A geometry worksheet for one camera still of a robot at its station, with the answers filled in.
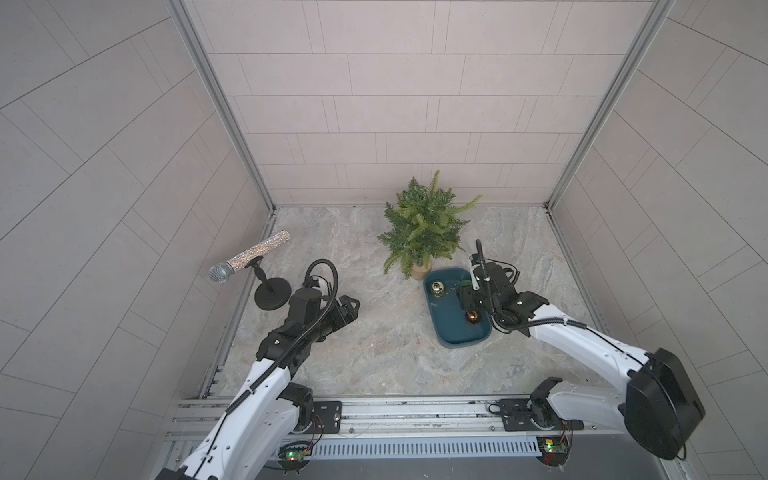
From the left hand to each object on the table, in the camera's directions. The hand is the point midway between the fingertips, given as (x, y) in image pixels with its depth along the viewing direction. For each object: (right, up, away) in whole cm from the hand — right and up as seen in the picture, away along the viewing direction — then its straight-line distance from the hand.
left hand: (356, 305), depth 80 cm
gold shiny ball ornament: (+23, +2, +10) cm, 26 cm away
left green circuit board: (-12, -29, -15) cm, 35 cm away
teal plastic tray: (+26, -7, +5) cm, 28 cm away
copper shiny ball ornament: (+33, -5, +5) cm, 34 cm away
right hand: (+30, +3, +6) cm, 30 cm away
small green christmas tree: (+17, +21, -9) cm, 29 cm away
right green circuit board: (+47, -30, -12) cm, 58 cm away
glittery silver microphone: (-30, +10, -10) cm, 33 cm away
